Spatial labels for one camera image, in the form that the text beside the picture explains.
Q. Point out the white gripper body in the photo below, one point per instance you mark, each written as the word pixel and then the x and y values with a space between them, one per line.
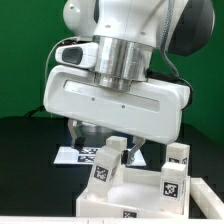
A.
pixel 151 110

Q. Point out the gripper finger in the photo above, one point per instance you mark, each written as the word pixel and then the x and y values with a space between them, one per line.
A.
pixel 133 156
pixel 77 140

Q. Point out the white square table top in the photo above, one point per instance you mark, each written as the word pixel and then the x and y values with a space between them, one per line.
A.
pixel 137 197

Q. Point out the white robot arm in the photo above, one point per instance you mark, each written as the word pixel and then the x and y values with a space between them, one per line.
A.
pixel 103 75

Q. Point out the white marker sheet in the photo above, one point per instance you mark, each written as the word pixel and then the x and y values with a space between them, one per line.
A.
pixel 69 156

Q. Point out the white obstacle bar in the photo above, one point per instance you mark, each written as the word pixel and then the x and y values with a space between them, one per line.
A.
pixel 206 199

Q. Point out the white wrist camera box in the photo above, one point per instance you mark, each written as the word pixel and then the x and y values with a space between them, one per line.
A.
pixel 81 55

